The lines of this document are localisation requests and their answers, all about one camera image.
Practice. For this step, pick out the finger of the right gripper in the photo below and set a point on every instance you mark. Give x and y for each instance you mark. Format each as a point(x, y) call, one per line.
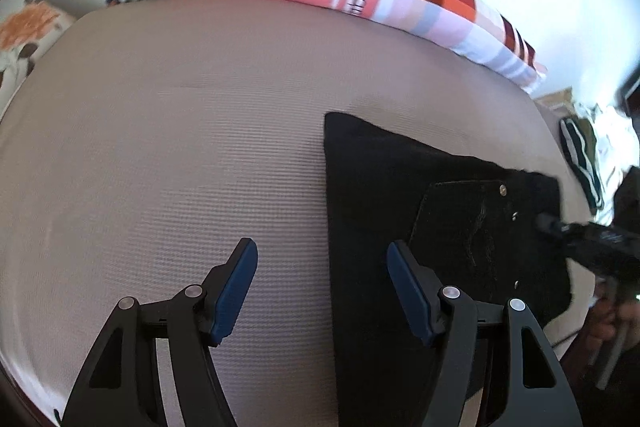
point(553, 226)

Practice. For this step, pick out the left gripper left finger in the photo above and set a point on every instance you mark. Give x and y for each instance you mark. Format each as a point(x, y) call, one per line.
point(226, 287)

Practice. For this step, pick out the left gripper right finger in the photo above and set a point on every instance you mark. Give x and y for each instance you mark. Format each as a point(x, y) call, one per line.
point(417, 288)

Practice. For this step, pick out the black denim pants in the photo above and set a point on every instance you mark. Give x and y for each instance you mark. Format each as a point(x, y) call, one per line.
point(473, 224)

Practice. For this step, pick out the right hand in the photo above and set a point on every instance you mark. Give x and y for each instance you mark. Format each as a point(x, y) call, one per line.
point(604, 317)

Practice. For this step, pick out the beige bed sheet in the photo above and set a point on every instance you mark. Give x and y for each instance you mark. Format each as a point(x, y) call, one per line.
point(154, 135)

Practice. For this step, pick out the floral orange white pillow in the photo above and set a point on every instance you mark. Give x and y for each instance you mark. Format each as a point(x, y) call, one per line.
point(28, 30)

